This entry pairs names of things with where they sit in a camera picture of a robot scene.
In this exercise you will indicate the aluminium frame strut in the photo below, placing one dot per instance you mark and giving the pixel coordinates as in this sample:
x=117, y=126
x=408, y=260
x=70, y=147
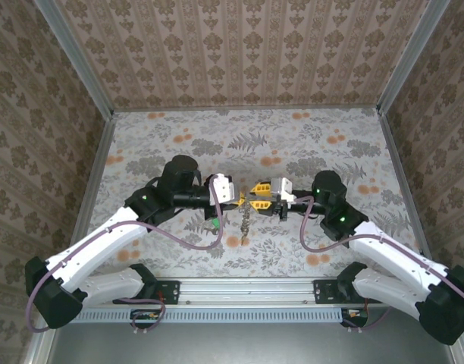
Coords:
x=40, y=347
x=461, y=354

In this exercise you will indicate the aluminium table side rail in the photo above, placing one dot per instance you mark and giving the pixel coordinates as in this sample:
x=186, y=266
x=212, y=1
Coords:
x=88, y=189
x=404, y=182

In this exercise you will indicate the grey metal panel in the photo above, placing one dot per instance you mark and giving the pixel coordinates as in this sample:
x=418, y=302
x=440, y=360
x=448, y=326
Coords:
x=236, y=345

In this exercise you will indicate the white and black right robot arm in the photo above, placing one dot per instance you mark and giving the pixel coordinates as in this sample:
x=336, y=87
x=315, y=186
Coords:
x=391, y=254

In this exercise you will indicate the aluminium mounting rail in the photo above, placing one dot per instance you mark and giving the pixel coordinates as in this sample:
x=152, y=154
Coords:
x=247, y=290

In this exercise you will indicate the small green block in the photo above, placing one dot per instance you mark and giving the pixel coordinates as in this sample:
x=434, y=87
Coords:
x=215, y=223

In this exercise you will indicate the aluminium corner post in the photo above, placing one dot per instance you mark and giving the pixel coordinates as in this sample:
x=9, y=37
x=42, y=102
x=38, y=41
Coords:
x=76, y=60
x=410, y=57

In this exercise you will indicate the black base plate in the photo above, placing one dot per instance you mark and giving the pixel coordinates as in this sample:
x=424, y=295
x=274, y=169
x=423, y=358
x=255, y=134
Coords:
x=325, y=290
x=171, y=290

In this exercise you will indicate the brass key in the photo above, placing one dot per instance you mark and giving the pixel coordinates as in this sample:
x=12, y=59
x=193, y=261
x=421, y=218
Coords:
x=242, y=239

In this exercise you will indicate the aluminium table rear rail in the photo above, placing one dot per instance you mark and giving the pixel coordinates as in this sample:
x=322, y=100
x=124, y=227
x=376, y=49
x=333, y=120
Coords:
x=247, y=109

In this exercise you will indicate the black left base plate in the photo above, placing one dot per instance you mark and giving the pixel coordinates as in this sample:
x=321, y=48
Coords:
x=171, y=290

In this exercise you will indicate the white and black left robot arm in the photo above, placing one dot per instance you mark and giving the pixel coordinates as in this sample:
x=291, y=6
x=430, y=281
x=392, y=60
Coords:
x=95, y=250

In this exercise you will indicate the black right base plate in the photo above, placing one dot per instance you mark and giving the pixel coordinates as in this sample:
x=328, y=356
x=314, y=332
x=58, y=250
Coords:
x=325, y=290

